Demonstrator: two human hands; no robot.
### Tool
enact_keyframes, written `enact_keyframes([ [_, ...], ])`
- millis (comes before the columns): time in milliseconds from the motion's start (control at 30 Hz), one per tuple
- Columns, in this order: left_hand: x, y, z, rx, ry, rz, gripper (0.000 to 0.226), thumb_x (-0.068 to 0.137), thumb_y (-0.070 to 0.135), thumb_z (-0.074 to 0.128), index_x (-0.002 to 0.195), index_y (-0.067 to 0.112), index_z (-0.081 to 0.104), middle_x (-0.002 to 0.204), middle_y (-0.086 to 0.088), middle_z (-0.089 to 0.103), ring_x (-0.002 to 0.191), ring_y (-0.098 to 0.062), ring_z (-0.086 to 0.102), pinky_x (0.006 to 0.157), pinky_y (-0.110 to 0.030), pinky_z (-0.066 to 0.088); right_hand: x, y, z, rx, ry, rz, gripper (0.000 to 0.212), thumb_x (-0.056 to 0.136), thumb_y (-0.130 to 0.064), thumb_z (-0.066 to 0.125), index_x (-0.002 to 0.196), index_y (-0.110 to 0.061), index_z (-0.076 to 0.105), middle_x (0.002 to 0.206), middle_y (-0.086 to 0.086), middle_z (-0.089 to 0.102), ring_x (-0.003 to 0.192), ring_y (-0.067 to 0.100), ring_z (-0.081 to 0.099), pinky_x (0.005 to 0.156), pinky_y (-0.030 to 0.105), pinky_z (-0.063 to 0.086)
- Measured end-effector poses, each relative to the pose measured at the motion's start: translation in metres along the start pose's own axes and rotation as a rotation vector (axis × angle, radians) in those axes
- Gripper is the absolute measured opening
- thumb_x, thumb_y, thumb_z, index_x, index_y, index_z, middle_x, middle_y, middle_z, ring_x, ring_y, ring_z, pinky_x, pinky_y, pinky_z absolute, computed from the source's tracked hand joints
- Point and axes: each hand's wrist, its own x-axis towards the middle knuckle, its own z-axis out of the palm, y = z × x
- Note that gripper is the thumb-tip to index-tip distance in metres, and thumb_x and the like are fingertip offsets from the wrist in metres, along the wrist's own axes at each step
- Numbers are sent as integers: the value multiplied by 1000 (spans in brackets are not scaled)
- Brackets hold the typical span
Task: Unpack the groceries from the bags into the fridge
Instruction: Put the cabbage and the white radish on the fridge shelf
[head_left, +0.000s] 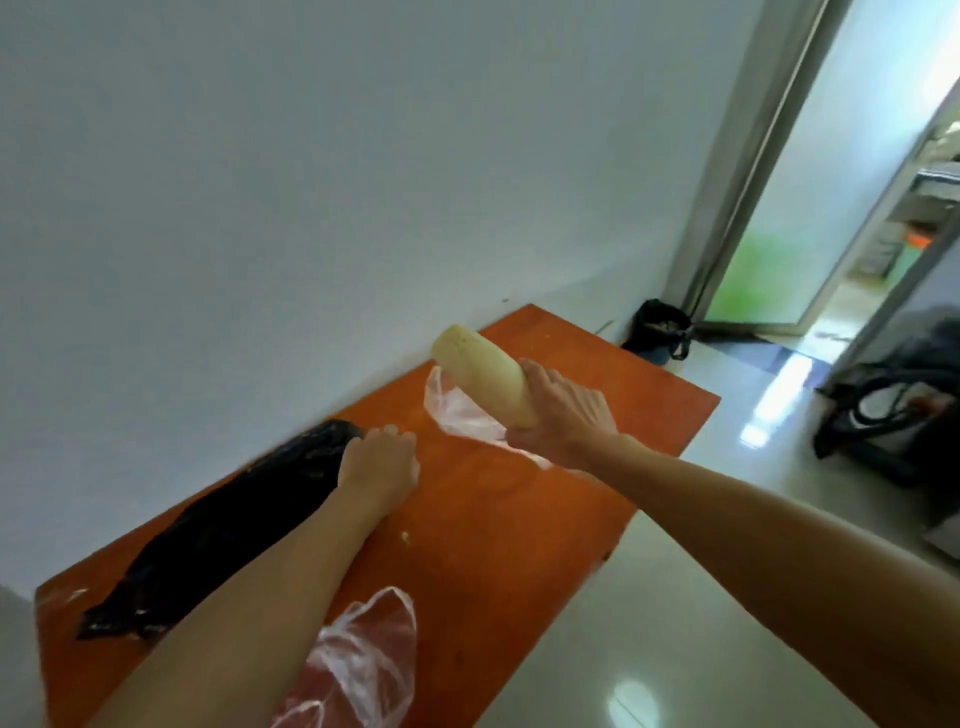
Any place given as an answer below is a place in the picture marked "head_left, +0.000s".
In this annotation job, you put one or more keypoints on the person's left forearm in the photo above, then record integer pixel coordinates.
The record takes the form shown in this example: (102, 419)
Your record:
(240, 622)

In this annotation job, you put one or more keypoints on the person's right hand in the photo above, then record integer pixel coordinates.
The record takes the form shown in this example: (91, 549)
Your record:
(566, 420)

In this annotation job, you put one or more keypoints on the thin clear plastic bag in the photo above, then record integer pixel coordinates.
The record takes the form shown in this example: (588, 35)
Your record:
(367, 660)

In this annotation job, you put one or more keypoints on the clear red-printed plastic bag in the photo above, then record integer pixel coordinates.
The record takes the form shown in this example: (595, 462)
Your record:
(457, 412)

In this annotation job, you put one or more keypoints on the blue bin with black liner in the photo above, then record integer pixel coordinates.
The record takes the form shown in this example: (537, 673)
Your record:
(658, 330)

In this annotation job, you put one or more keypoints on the metal door frame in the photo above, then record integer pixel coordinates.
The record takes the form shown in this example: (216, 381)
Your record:
(742, 150)

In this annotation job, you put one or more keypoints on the black plastic bag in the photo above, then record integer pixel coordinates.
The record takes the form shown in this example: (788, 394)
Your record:
(225, 525)

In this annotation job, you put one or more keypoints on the person's right forearm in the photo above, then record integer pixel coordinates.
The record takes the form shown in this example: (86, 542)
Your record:
(787, 570)

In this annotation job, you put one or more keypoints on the person's left hand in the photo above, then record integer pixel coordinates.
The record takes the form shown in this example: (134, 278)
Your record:
(382, 469)

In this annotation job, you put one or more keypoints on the frosted glass door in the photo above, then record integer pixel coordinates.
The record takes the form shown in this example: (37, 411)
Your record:
(810, 187)

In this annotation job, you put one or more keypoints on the pale bare white radish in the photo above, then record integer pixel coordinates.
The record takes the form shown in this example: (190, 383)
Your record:
(484, 367)

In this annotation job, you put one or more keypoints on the orange wooden table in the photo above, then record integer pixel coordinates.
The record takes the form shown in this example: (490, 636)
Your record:
(487, 540)

